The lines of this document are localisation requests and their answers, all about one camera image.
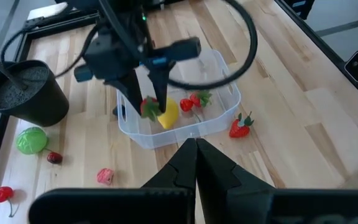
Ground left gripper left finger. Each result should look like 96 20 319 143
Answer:
28 138 198 224

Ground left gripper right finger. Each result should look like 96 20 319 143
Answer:
196 138 358 224

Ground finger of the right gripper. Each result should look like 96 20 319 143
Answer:
104 70 144 116
147 61 176 113

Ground dark blue blueberry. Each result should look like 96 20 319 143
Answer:
112 105 126 118

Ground red plastic strawberry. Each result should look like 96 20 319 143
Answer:
140 95 163 123
190 90 213 108
228 111 255 139

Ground bright red cherry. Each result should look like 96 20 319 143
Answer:
0 185 20 218
180 98 202 123

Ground yellow plastic lemon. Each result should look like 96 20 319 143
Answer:
157 97 180 130

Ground pink lumpy fruit piece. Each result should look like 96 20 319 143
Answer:
96 167 115 186

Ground clear plastic tub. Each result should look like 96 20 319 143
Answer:
116 49 242 149

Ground dark red cherry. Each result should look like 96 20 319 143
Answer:
44 148 64 165

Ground artificial plant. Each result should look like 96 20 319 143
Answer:
0 43 70 128

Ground green round toy vegetable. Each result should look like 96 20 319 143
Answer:
16 126 48 156

